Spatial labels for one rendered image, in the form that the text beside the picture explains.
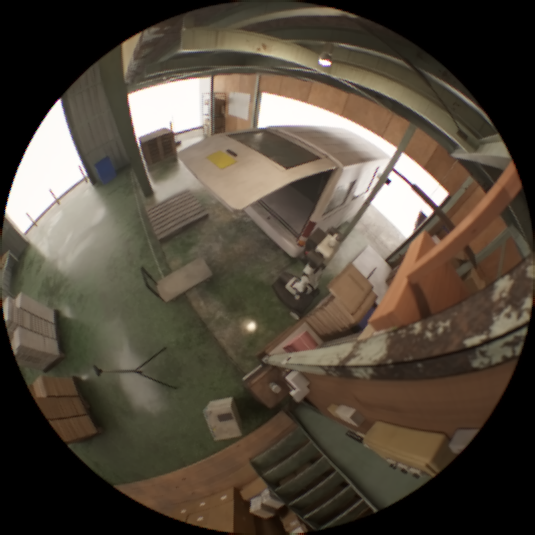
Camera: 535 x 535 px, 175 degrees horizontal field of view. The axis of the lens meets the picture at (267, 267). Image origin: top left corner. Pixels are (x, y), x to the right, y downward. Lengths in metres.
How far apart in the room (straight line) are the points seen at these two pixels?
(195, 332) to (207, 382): 0.74
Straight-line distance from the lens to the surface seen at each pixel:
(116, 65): 4.39
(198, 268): 2.74
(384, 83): 1.35
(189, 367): 2.66
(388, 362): 0.34
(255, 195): 1.27
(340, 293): 1.81
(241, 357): 2.54
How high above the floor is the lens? 2.54
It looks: 60 degrees down
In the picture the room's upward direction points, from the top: 16 degrees clockwise
